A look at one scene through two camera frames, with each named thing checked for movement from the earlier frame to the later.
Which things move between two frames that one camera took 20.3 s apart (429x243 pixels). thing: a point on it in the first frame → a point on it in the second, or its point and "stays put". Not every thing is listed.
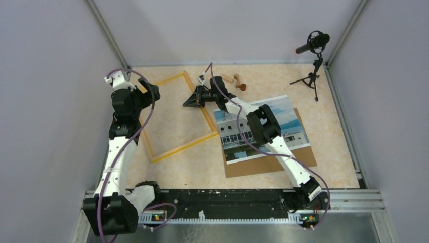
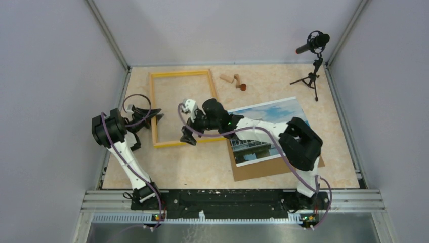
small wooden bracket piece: x=238 y=82 stays put
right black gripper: x=196 y=100 → x=194 y=125
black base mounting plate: x=219 y=202 stays put
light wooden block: x=227 y=77 stays put
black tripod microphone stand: x=310 y=81 stays put
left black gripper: x=147 y=97 → x=144 y=113
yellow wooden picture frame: x=215 y=131 → x=157 y=144
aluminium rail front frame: x=368 y=201 stays put
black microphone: x=316 y=41 stays put
